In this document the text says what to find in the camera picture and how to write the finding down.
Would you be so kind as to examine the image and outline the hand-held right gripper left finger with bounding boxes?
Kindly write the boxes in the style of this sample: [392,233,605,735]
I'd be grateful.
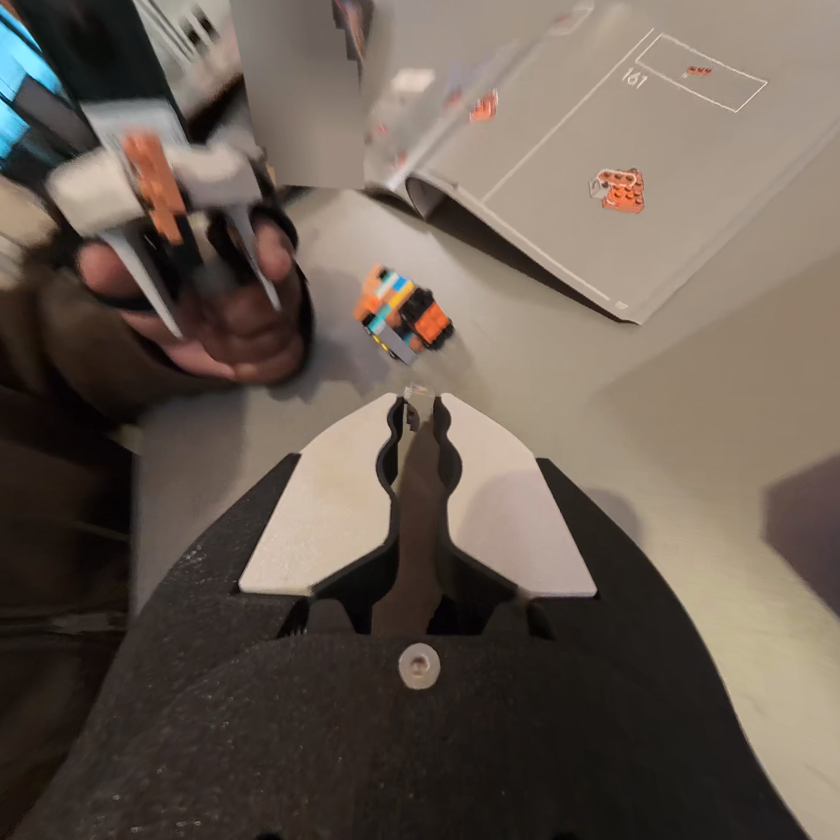
[238,394,404,598]

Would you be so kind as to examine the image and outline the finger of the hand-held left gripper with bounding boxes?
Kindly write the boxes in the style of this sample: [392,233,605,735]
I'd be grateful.
[164,141,284,314]
[49,147,185,340]

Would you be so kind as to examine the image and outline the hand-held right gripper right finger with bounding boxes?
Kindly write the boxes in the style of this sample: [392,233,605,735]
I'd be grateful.
[433,392,599,599]

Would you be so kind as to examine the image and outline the small brick assembly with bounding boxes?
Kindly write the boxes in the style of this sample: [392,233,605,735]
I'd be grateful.
[123,130,189,245]

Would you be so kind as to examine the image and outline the person's left forearm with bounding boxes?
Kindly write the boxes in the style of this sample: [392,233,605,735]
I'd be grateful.
[0,262,224,421]

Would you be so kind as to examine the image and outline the grey desk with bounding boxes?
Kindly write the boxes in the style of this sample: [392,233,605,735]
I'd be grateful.
[128,128,840,840]

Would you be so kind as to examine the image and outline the person's left hand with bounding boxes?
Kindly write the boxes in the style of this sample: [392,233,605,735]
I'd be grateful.
[79,225,311,386]

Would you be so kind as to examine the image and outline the multicoloured brick model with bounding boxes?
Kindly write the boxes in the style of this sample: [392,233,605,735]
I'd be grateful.
[353,264,455,366]

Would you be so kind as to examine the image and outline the brown zip jacket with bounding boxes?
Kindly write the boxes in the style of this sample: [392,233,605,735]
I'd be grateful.
[0,394,142,840]

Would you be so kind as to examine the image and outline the grey instruction booklet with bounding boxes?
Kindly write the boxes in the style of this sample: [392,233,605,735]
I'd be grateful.
[364,0,840,326]

